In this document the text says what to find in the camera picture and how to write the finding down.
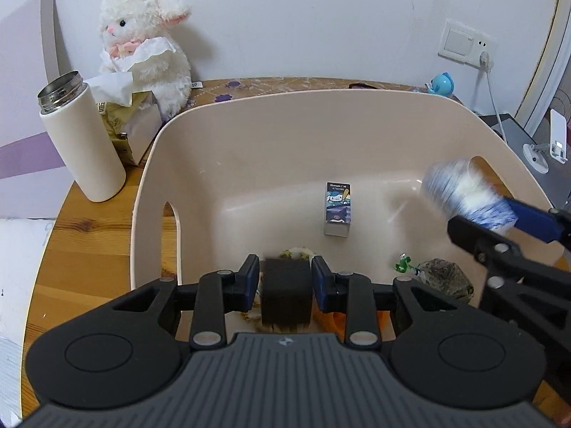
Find beige plastic storage bin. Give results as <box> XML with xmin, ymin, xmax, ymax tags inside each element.
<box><xmin>131</xmin><ymin>90</ymin><xmax>551</xmax><ymax>289</ymax></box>

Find black star patterned box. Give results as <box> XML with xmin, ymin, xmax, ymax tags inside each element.
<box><xmin>324</xmin><ymin>182</ymin><xmax>351</xmax><ymax>238</ymax></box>

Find white wall switch socket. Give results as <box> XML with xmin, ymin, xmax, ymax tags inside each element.
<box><xmin>438</xmin><ymin>19</ymin><xmax>497</xmax><ymax>68</ymax></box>

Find white phone stand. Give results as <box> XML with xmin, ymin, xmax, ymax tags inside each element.
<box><xmin>522</xmin><ymin>109</ymin><xmax>568</xmax><ymax>175</ymax></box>

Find white power cable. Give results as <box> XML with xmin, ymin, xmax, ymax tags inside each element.
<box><xmin>479</xmin><ymin>52</ymin><xmax>510</xmax><ymax>144</ymax></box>

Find white plush lamb toy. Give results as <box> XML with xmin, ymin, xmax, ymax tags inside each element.
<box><xmin>99</xmin><ymin>0</ymin><xmax>193</xmax><ymax>121</ymax></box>

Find purple floral table mat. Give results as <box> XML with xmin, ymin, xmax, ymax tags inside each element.
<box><xmin>185</xmin><ymin>75</ymin><xmax>463</xmax><ymax>110</ymax></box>

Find dark grey tablet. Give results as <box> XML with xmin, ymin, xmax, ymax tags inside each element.
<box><xmin>500</xmin><ymin>114</ymin><xmax>570</xmax><ymax>209</ymax></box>

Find orange sock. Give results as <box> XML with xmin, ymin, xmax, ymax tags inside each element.
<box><xmin>312</xmin><ymin>304</ymin><xmax>347</xmax><ymax>340</ymax></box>

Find tissue box with tissue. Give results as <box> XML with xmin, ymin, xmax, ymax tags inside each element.
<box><xmin>87</xmin><ymin>37</ymin><xmax>175</xmax><ymax>165</ymax></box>

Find black cube box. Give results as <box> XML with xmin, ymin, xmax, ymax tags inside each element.
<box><xmin>261</xmin><ymin>258</ymin><xmax>314</xmax><ymax>328</ymax></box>

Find lilac headboard panel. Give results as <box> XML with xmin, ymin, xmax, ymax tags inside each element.
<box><xmin>1</xmin><ymin>0</ymin><xmax>74</xmax><ymax>219</ymax></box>

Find blue white tissue pack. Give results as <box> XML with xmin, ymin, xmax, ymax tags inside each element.
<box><xmin>421</xmin><ymin>159</ymin><xmax>518</xmax><ymax>235</ymax></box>

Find floral fabric scrunchie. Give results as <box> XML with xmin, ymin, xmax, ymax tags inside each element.
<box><xmin>240</xmin><ymin>246</ymin><xmax>315</xmax><ymax>326</ymax></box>

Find white thermos bottle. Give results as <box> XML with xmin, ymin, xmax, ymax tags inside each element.
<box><xmin>38</xmin><ymin>71</ymin><xmax>126</xmax><ymax>202</ymax></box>

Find blue cartoon figurine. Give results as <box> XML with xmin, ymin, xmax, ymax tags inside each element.
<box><xmin>426</xmin><ymin>72</ymin><xmax>455</xmax><ymax>98</ymax></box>

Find white bed pillow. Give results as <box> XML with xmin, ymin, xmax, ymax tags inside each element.
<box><xmin>1</xmin><ymin>218</ymin><xmax>54</xmax><ymax>427</ymax></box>

